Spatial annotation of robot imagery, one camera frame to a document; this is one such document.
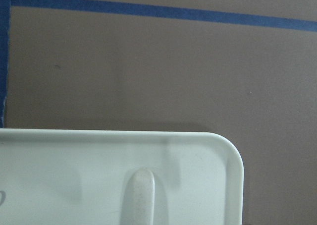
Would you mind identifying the white ceramic spoon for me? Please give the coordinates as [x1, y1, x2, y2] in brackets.
[120, 168, 156, 225]

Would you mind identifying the white rectangular tray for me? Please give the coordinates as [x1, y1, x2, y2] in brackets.
[0, 129, 244, 225]

